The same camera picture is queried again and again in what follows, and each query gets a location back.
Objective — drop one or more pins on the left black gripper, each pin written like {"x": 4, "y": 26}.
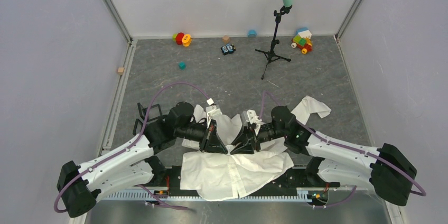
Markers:
{"x": 212, "y": 140}

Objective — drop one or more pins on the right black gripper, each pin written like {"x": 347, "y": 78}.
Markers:
{"x": 244, "y": 138}

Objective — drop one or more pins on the white button shirt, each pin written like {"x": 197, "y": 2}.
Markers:
{"x": 218, "y": 177}

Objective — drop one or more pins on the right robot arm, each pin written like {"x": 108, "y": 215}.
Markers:
{"x": 385, "y": 170}

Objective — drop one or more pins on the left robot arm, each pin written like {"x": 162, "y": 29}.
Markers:
{"x": 82, "y": 186}

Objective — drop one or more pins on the black tripod stand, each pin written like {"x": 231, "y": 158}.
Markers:
{"x": 270, "y": 55}

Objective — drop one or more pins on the small black toy car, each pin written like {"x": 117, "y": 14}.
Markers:
{"x": 228, "y": 49}

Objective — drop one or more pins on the brown wooden cube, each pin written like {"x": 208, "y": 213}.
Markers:
{"x": 225, "y": 39}

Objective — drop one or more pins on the blue cylinder block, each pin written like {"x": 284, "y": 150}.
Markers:
{"x": 252, "y": 33}

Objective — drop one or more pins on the colourful brick toy car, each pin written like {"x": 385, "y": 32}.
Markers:
{"x": 304, "y": 44}

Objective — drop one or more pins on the blue white brick block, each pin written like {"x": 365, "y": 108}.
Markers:
{"x": 304, "y": 33}

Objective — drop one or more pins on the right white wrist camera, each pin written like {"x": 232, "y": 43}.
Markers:
{"x": 249, "y": 117}

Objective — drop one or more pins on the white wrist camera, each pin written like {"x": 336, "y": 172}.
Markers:
{"x": 212, "y": 110}
{"x": 249, "y": 117}

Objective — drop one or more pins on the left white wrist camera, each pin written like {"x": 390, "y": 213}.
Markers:
{"x": 212, "y": 110}

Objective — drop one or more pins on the black display frame upper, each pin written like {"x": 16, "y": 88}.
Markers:
{"x": 154, "y": 112}

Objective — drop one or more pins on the black display frame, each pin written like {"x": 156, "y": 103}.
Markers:
{"x": 154, "y": 112}
{"x": 138, "y": 125}

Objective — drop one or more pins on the black display frame lower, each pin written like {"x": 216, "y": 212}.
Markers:
{"x": 138, "y": 125}

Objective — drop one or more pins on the red yellow ring toy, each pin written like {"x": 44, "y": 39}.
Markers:
{"x": 182, "y": 39}

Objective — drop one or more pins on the small wooden block on rail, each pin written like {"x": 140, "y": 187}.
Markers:
{"x": 120, "y": 71}

